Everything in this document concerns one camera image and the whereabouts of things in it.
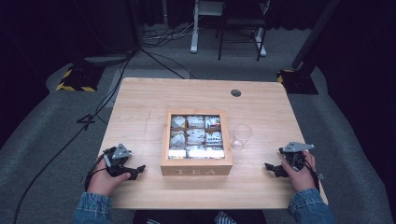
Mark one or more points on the person's dark lap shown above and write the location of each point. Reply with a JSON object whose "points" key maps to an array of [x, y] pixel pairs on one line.
{"points": [[199, 217]]}

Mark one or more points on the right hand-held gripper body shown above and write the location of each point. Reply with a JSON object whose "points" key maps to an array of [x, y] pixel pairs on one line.
{"points": [[294, 157]]}

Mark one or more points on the black chair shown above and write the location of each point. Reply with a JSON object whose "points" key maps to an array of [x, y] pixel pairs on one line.
{"points": [[241, 21]]}

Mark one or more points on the person's right hand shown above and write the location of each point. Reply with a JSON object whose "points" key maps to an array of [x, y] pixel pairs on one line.
{"points": [[301, 179]]}

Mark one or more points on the round grey table grommet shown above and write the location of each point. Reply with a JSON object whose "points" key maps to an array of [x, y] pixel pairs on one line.
{"points": [[235, 93]]}

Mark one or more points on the black yellow striped stand base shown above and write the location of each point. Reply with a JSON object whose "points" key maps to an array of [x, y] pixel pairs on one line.
{"points": [[79, 79], [299, 82]]}

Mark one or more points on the person's left hand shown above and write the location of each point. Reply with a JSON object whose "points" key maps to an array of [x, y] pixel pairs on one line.
{"points": [[104, 182]]}

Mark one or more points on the black slanted stand pole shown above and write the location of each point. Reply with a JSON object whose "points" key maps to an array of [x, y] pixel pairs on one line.
{"points": [[314, 34]]}

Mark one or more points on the wooden tea box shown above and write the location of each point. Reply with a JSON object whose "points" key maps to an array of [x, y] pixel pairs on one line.
{"points": [[196, 169]]}

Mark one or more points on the clear glass cup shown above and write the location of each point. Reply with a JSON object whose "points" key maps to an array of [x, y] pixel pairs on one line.
{"points": [[241, 137]]}

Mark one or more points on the white desk frame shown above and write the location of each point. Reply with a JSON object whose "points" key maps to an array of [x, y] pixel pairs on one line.
{"points": [[195, 37]]}

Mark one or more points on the group of tea bags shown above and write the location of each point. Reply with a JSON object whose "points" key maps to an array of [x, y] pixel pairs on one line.
{"points": [[196, 137]]}

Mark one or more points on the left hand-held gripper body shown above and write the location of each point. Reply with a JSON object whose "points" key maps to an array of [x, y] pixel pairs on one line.
{"points": [[115, 161]]}

